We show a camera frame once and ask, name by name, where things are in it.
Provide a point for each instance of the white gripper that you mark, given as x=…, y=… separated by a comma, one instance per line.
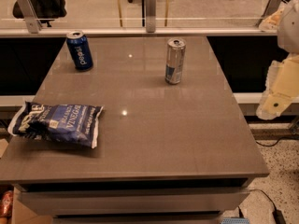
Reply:
x=290, y=32

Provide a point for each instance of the silver redbull can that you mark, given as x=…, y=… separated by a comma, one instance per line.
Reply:
x=176, y=48

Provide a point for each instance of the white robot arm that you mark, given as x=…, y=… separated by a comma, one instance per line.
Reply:
x=285, y=22

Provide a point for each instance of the blue pepsi can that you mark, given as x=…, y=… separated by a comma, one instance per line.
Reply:
x=78, y=46

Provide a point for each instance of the blue vinegar chips bag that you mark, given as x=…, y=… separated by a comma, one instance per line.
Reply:
x=73, y=124

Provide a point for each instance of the glass railing panel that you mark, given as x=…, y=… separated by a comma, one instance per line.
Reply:
x=169, y=13

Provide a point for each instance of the black office chair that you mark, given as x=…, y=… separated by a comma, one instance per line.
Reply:
x=49, y=10

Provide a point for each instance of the grey table drawer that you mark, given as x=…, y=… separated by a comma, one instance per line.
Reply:
x=133, y=201

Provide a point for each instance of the cardboard box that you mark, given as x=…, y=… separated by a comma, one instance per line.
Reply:
x=23, y=215

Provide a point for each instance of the orange snack package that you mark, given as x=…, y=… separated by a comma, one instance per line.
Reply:
x=6, y=204

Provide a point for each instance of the metal glass bracket right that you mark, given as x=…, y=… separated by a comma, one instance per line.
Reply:
x=271, y=7

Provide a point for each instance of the metal glass bracket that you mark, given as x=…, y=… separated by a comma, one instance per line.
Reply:
x=32, y=22
x=271, y=7
x=150, y=16

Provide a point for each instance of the metal glass bracket middle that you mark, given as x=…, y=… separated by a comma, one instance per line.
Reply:
x=150, y=16

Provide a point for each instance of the metal glass bracket left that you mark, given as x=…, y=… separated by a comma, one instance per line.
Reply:
x=32, y=22

